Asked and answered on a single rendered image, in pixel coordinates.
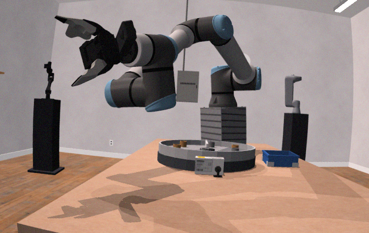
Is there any blue crate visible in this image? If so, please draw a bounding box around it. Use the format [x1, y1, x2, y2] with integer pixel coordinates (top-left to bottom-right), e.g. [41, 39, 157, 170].
[262, 150, 300, 167]

